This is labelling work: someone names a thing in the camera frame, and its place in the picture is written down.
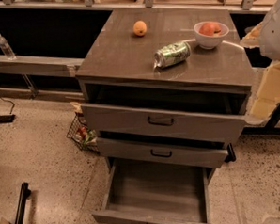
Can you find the grey drawer cabinet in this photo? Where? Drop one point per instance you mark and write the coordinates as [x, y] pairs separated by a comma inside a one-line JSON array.
[[166, 92]]

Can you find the black metal stand leg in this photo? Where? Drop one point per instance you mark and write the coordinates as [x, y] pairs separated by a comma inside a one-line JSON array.
[[24, 194]]

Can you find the black wire basket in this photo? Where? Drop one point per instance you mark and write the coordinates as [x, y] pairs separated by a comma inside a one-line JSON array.
[[83, 137]]

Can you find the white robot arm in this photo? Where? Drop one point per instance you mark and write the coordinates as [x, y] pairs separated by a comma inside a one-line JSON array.
[[269, 40]]

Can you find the black power adapter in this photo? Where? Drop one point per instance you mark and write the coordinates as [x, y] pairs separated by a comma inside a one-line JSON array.
[[7, 118]]

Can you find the clear plastic water bottle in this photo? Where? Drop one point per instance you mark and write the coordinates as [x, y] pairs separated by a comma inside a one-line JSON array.
[[6, 49]]

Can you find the middle grey drawer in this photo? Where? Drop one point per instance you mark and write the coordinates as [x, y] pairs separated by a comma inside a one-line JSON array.
[[172, 154]]

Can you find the grey metal shelf rail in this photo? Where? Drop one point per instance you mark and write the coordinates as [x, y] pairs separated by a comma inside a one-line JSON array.
[[33, 65]]

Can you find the orange fruit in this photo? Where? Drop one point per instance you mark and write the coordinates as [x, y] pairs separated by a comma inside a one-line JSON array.
[[139, 28]]

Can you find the top grey drawer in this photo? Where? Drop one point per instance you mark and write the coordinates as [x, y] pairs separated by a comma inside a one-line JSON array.
[[163, 123]]

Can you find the white ceramic bowl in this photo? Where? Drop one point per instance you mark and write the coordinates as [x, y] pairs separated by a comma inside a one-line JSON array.
[[208, 42]]

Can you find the grey drawer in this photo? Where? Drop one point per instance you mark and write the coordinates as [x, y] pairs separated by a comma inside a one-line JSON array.
[[172, 154], [141, 192], [163, 123]]

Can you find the bottom grey drawer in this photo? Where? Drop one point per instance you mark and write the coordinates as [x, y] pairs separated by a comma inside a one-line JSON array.
[[141, 192]]

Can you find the red apple in bowl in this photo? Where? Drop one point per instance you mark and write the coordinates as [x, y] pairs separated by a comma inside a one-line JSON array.
[[210, 29]]

